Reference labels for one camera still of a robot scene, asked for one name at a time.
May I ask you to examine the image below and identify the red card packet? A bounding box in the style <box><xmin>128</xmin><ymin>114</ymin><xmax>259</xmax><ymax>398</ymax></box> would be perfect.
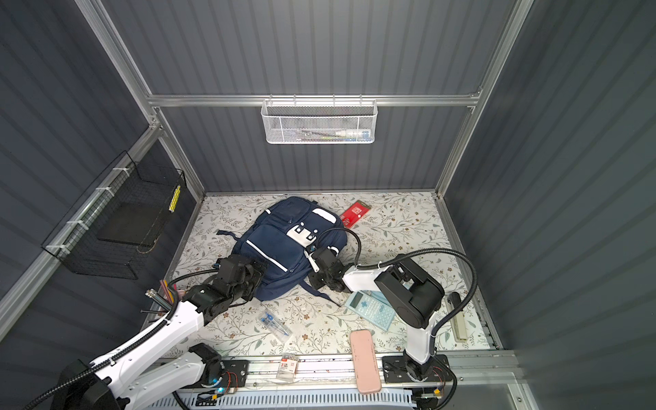
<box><xmin>340</xmin><ymin>201</ymin><xmax>372</xmax><ymax>229</ymax></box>

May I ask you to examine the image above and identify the yellow tag on basket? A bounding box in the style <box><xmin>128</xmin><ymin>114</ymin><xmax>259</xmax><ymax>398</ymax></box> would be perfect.
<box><xmin>167</xmin><ymin>184</ymin><xmax>181</xmax><ymax>213</ymax></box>

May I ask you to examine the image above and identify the small clear eraser box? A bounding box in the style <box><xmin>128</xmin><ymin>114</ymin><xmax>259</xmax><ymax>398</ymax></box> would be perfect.
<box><xmin>276</xmin><ymin>353</ymin><xmax>299</xmax><ymax>383</ymax></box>

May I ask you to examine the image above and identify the navy blue student backpack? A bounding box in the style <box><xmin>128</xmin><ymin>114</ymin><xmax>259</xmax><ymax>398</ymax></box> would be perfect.
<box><xmin>217</xmin><ymin>196</ymin><xmax>348</xmax><ymax>302</ymax></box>

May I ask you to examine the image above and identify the black wire mesh basket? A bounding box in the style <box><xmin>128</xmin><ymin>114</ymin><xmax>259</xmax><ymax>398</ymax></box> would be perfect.
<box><xmin>42</xmin><ymin>154</ymin><xmax>186</xmax><ymax>280</ymax></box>

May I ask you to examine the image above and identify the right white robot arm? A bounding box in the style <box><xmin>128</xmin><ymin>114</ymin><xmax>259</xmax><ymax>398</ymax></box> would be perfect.
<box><xmin>305</xmin><ymin>245</ymin><xmax>445</xmax><ymax>381</ymax></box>

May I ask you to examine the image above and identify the clear plastic pen pack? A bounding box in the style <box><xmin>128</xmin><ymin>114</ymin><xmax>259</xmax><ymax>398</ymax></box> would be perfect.
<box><xmin>259</xmin><ymin>309</ymin><xmax>292</xmax><ymax>343</ymax></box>

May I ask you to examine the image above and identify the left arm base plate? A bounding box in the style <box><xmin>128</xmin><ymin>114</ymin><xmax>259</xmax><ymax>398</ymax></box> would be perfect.
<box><xmin>191</xmin><ymin>360</ymin><xmax>249</xmax><ymax>389</ymax></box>

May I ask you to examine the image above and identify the cup of coloured pencils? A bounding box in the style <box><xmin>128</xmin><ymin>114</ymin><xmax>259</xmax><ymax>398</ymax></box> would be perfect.
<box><xmin>140</xmin><ymin>279</ymin><xmax>186</xmax><ymax>320</ymax></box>

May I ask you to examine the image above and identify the light blue calculator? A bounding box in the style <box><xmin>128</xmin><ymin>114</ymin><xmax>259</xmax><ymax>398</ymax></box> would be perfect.
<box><xmin>345</xmin><ymin>290</ymin><xmax>396</xmax><ymax>331</ymax></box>

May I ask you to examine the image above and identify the left black corrugated cable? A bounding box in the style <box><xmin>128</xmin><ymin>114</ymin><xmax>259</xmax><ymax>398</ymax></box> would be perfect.
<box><xmin>22</xmin><ymin>267</ymin><xmax>227</xmax><ymax>410</ymax></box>

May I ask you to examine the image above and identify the pink pencil case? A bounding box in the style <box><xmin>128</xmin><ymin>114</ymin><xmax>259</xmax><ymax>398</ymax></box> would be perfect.
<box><xmin>350</xmin><ymin>330</ymin><xmax>382</xmax><ymax>395</ymax></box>

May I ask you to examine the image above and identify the beige stapler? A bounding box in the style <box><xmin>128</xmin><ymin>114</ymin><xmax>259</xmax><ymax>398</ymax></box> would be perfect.
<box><xmin>448</xmin><ymin>291</ymin><xmax>468</xmax><ymax>343</ymax></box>

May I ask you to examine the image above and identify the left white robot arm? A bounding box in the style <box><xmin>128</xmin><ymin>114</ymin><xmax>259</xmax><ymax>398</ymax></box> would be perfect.
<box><xmin>49</xmin><ymin>255</ymin><xmax>268</xmax><ymax>409</ymax></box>

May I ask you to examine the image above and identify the white wire mesh basket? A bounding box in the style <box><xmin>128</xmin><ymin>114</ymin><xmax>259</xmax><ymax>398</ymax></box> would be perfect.
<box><xmin>261</xmin><ymin>99</ymin><xmax>379</xmax><ymax>145</ymax></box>

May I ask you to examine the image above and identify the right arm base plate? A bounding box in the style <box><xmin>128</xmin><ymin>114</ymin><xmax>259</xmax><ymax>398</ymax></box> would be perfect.
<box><xmin>381</xmin><ymin>354</ymin><xmax>455</xmax><ymax>384</ymax></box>

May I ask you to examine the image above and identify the white glue bottle in basket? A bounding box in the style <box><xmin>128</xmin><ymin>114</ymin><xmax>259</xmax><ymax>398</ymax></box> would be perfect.
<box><xmin>335</xmin><ymin>129</ymin><xmax>371</xmax><ymax>141</ymax></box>

